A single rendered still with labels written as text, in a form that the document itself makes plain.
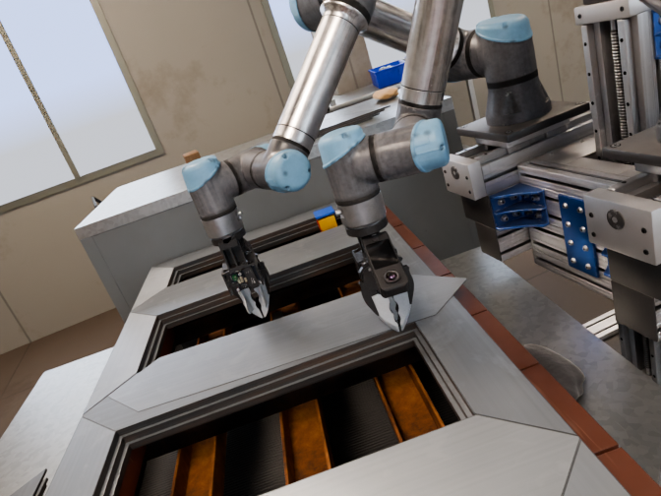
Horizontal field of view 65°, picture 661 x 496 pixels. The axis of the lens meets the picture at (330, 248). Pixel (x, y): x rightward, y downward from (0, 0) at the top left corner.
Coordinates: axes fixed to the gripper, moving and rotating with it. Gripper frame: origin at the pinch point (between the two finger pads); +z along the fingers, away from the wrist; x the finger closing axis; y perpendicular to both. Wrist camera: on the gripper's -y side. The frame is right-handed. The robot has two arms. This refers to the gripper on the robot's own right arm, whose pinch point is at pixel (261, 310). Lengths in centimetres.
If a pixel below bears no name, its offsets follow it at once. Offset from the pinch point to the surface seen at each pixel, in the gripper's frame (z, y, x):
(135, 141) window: -24, -285, -78
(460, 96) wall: 30, -324, 173
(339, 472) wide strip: 1, 52, 9
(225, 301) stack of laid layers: 3.3, -19.5, -10.4
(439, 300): 0.7, 20.6, 34.1
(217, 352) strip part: 0.8, 10.1, -9.9
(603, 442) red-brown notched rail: 4, 59, 40
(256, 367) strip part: 0.8, 20.6, -1.9
